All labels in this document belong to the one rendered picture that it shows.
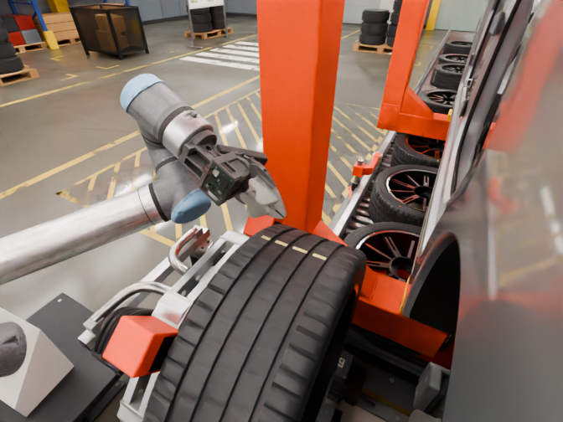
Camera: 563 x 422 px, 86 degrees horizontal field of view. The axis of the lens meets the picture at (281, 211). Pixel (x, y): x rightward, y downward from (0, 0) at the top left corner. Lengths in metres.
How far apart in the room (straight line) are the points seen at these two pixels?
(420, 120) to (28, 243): 2.61
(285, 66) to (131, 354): 0.68
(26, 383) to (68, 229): 0.95
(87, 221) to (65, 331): 1.16
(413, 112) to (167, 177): 2.38
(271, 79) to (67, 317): 1.49
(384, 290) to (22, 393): 1.37
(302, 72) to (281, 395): 0.66
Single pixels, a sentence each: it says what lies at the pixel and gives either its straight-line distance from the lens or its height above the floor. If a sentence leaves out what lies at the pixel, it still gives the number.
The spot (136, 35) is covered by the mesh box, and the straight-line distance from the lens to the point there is 8.81.
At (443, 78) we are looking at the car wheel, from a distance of 5.18.
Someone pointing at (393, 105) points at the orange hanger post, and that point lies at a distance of 2.79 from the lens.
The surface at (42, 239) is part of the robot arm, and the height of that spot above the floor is 1.21.
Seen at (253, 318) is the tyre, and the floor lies 1.17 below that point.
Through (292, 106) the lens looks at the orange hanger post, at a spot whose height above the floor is 1.33.
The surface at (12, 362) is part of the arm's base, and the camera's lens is 1.52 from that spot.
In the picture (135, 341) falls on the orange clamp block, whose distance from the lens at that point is 0.57.
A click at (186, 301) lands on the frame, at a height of 1.12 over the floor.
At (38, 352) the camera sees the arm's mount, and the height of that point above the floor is 0.51.
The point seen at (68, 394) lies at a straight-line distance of 1.63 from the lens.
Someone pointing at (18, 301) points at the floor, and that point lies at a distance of 2.55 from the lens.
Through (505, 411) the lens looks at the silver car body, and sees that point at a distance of 0.24.
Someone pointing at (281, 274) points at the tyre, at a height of 1.18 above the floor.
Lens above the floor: 1.61
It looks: 39 degrees down
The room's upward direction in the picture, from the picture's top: straight up
